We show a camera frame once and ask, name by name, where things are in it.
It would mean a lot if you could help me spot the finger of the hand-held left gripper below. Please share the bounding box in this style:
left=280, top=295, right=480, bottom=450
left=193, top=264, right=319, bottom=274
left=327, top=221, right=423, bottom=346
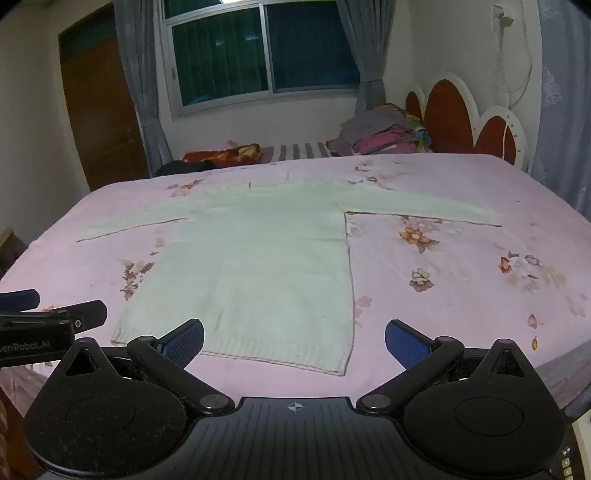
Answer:
left=39, top=300, right=108, bottom=334
left=0, top=289, right=41, bottom=311

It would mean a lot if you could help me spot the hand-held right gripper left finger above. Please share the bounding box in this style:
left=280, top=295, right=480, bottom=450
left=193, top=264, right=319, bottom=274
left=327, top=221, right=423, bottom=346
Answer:
left=60, top=318, right=236, bottom=416

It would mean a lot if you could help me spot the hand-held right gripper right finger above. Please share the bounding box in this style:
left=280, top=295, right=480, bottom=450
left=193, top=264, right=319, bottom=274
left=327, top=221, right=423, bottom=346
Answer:
left=355, top=318, right=536, bottom=416

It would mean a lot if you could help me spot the white knit sweater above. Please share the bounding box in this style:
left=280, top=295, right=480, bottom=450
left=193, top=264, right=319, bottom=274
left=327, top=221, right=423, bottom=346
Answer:
left=75, top=181, right=503, bottom=376

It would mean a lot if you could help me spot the pile of folded clothes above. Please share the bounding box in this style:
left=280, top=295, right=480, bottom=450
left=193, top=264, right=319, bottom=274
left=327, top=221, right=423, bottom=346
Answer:
left=328, top=104, right=435, bottom=157

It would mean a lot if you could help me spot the brown wooden furniture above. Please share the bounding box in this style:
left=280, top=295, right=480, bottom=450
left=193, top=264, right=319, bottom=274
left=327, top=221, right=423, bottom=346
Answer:
left=0, top=227, right=27, bottom=278

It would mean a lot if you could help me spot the pink floral bed sheet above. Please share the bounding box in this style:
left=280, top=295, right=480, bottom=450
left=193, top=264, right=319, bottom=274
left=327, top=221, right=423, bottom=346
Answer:
left=0, top=152, right=591, bottom=418

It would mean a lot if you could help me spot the black cloth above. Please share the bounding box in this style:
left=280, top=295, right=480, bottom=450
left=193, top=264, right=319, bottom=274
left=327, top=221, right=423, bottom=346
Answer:
left=154, top=159, right=214, bottom=177

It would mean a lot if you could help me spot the red floral blanket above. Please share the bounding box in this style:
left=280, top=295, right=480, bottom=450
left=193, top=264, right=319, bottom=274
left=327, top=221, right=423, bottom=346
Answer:
left=180, top=144, right=262, bottom=166

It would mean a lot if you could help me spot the brown wooden door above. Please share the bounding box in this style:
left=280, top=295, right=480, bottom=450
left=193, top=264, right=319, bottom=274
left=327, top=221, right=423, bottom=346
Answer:
left=59, top=18, right=151, bottom=192

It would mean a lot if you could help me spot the grey curtain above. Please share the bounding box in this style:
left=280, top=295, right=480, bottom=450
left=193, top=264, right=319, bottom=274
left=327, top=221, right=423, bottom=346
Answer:
left=336, top=0, right=396, bottom=116
left=113, top=0, right=174, bottom=178

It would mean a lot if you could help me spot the white and brown headboard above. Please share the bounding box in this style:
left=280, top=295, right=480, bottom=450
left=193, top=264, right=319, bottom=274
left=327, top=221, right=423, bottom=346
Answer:
left=405, top=71, right=529, bottom=172

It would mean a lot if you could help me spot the blue lace curtain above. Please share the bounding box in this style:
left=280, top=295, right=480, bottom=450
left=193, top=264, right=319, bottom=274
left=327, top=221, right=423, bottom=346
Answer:
left=531, top=0, right=591, bottom=214

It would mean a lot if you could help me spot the white cable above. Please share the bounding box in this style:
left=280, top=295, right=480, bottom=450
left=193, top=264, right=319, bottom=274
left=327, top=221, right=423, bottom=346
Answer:
left=492, top=18, right=533, bottom=155

